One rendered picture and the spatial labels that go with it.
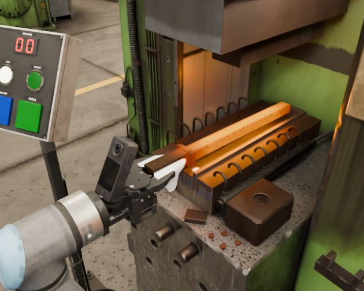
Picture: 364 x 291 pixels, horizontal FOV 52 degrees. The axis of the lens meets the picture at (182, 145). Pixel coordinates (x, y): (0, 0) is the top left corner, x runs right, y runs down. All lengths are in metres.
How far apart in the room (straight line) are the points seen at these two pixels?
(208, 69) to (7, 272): 0.68
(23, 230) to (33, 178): 1.96
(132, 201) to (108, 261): 1.29
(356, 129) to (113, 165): 0.42
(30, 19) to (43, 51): 4.58
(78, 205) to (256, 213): 0.33
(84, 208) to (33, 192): 1.82
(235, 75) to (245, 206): 0.49
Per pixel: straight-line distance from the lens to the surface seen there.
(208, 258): 0.79
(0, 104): 1.12
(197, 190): 0.80
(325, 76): 1.09
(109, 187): 0.66
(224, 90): 1.10
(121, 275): 1.88
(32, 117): 1.04
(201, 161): 0.84
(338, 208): 0.78
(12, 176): 2.64
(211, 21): 0.62
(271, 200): 0.77
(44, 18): 5.68
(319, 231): 0.84
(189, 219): 0.79
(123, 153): 0.63
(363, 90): 0.64
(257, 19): 0.68
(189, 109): 1.01
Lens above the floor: 1.48
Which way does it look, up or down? 33 degrees down
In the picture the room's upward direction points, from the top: straight up
